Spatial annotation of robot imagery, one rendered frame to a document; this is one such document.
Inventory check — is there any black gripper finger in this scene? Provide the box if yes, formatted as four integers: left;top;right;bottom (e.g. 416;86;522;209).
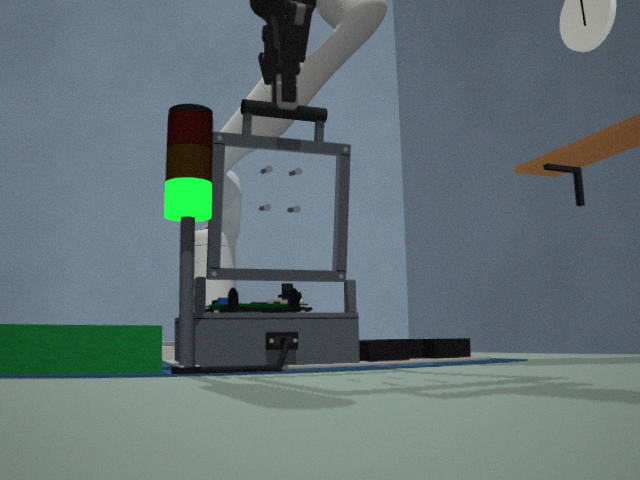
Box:
258;25;280;103
268;1;313;111

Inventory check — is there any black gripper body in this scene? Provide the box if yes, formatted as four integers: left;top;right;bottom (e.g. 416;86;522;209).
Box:
250;0;316;46

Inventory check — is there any green circuit board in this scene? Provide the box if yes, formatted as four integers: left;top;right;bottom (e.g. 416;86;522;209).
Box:
206;298;289;308

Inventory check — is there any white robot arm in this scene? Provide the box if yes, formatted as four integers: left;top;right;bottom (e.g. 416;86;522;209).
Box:
194;0;387;306

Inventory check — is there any green bin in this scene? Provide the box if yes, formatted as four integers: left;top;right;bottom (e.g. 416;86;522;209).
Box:
0;324;162;374

